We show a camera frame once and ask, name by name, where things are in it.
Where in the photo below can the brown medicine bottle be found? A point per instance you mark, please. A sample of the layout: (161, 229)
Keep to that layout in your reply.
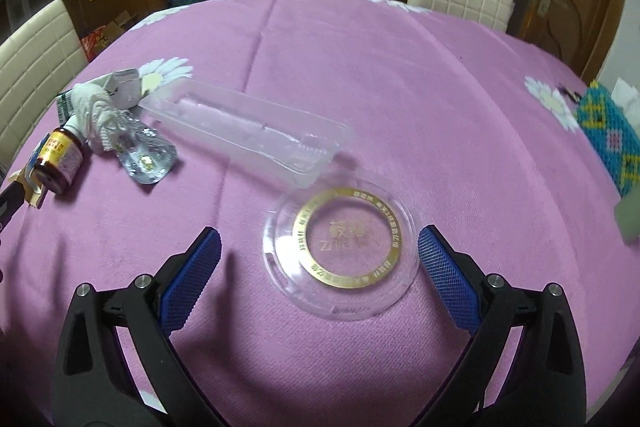
(60, 157)

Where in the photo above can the red snack bag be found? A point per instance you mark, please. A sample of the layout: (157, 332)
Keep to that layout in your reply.
(92, 44)

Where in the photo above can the pink daisy print tablecloth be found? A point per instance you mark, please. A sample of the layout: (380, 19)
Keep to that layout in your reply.
(400, 107)

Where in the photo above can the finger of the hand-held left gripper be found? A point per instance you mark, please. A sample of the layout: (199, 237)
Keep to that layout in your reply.
(10, 204)

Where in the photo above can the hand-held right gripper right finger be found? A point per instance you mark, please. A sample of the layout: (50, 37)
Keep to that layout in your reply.
(447, 277)

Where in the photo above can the crumpled white tissue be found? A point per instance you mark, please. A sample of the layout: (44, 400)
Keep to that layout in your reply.
(97, 112)

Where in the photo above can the blue beaded tissue box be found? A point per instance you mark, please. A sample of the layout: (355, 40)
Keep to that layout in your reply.
(610, 137)

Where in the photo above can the small dark object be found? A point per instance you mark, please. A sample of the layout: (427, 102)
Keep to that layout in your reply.
(570, 93)

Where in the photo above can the pale green object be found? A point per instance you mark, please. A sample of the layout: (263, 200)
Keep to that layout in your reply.
(630, 219)

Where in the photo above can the open cardboard boxes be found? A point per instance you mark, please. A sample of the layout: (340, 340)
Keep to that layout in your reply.
(117, 24)

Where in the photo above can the green and white packet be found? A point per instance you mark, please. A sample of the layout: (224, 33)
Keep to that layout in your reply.
(62, 107)

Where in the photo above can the clear rectangular plastic tray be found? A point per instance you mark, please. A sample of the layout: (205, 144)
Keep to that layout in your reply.
(240, 122)

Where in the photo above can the tan cardboard piece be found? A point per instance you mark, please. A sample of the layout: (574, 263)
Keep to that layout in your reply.
(35, 199)

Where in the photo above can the clear round gold-ringed lid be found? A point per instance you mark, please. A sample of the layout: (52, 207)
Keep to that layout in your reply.
(340, 247)

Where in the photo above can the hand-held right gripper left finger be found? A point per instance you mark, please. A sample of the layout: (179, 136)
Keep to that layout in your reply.
(192, 277)

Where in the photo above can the small white cardboard box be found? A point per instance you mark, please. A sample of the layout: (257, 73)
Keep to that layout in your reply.
(125, 87)

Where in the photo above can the silver foil wrapper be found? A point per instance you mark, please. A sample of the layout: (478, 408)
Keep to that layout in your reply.
(147, 157)

